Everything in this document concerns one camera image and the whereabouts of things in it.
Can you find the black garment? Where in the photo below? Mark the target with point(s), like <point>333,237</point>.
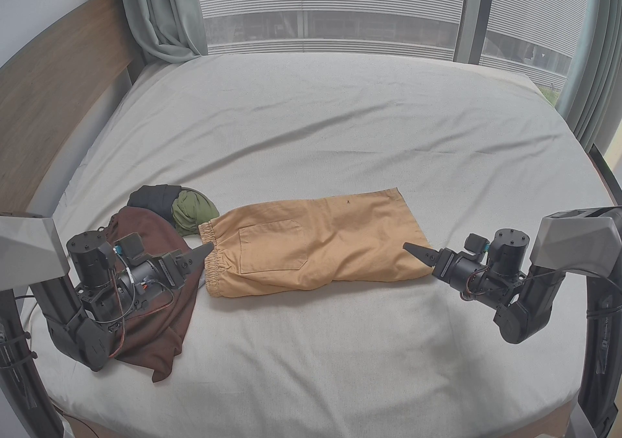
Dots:
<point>150,200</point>

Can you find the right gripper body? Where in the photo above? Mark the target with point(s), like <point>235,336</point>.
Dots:
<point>459,268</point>

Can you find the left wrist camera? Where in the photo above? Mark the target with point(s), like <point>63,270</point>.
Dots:
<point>129,246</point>

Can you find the green garment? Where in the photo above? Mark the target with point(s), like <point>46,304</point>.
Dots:
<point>192,210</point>

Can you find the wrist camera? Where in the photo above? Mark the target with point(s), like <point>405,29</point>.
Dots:
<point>475,242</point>
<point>129,246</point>

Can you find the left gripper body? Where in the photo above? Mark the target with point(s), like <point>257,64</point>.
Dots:
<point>170,271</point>

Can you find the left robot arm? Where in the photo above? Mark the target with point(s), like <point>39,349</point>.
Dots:
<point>29,251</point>

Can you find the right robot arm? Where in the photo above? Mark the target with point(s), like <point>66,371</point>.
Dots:
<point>573,242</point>

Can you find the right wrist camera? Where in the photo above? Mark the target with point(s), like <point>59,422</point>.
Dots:
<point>475,242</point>

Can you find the bed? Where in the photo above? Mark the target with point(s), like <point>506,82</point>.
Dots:
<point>340,135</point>

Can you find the tan shorts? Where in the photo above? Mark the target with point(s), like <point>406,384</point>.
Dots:
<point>316,242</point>

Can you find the brown garment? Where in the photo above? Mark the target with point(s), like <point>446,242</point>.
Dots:
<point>160,329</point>

